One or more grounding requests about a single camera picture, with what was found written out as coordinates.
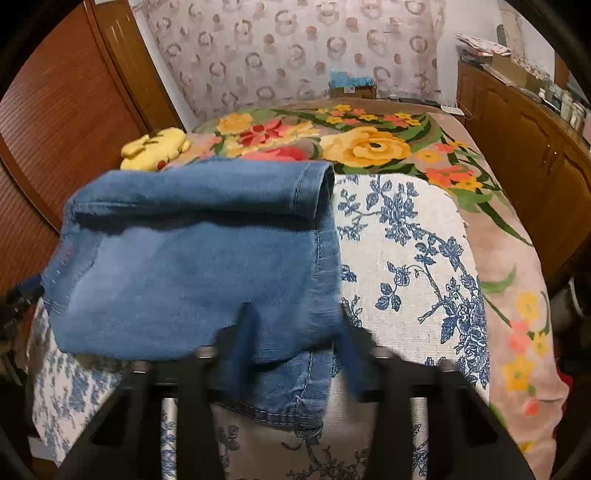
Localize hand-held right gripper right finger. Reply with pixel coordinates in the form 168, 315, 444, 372
332, 315, 539, 480

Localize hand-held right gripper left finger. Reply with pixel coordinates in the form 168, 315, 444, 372
54, 302, 254, 480

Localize blue denim pants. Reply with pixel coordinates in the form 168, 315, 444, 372
41, 156, 345, 423

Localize white blue floral bed sheet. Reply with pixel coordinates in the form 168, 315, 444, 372
27, 173, 491, 480

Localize louvered wooden wardrobe door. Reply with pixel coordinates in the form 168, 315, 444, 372
0, 0, 186, 296

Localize colourful floral blanket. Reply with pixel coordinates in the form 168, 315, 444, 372
159, 97, 572, 480

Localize yellow plush toy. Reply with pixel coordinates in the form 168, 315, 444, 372
120, 127, 191, 172

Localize wooden cabinet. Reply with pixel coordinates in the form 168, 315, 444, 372
456, 60, 591, 289

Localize blue box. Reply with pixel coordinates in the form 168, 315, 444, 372
329, 71, 378, 99

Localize cardboard box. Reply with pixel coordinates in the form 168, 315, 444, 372
490, 50, 533, 88

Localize row of glass jars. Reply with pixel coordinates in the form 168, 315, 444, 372
551, 83, 587, 131

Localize patterned flat packet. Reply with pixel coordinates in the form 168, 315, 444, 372
454, 33, 512, 59

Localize ring patterned curtain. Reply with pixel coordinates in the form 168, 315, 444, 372
128, 0, 445, 121

